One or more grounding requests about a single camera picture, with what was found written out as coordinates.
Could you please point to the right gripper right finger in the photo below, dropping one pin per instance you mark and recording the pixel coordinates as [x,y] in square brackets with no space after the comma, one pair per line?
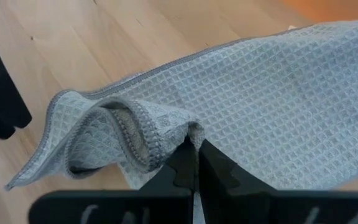
[228,199]

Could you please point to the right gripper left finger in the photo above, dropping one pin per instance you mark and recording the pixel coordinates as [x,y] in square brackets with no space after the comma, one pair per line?
[166,199]

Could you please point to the grey waffle microfiber towel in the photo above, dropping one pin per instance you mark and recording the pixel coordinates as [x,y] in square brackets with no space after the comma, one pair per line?
[259,109]

